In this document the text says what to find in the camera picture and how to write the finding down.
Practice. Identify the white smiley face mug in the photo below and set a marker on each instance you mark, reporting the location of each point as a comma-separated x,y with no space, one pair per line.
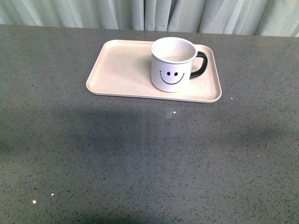
174,61

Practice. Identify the pale grey curtain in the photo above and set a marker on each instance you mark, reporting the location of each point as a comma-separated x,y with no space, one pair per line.
232,17

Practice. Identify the beige rectangular tray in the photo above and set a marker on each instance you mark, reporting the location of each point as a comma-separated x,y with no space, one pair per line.
123,69

